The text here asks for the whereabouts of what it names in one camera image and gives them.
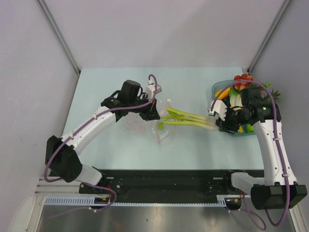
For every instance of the aluminium frame rail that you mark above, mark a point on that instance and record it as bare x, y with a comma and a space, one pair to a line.
57, 188

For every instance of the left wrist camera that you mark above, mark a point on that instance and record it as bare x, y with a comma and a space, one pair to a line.
150, 89

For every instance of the white green cabbage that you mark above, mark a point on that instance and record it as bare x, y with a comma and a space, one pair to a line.
235, 99

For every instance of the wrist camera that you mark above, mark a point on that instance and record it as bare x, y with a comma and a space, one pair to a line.
217, 107
150, 89

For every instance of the yellow toy banana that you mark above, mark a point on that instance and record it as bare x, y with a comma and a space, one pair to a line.
240, 130

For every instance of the yellow toy mango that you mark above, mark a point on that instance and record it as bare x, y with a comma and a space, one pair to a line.
222, 94

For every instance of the green round fruit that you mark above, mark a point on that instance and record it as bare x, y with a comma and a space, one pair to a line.
249, 128

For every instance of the clear zip top bag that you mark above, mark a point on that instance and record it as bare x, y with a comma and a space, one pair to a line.
134, 123

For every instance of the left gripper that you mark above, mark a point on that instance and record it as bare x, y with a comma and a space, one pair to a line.
151, 113

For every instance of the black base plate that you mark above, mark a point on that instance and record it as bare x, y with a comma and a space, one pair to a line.
165, 186

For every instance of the right corner aluminium post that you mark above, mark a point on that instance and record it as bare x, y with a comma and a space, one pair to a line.
286, 4

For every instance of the left corner aluminium post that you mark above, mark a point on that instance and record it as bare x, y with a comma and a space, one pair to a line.
46, 12

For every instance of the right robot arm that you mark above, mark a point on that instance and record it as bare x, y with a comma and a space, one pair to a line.
280, 188

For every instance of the teal plastic food tray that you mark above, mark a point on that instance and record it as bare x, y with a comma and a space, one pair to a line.
222, 85

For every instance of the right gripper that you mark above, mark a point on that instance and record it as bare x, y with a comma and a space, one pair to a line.
225, 125

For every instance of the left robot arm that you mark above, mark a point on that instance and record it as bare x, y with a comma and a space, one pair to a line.
62, 153

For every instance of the corner aluminium post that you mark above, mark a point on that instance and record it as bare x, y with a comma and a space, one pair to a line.
46, 12
286, 4

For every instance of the orange toy pineapple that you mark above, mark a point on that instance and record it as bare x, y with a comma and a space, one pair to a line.
275, 94

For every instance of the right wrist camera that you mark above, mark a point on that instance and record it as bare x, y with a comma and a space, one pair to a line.
217, 107

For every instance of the green celery stalk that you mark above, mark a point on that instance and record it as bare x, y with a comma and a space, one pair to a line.
176, 117

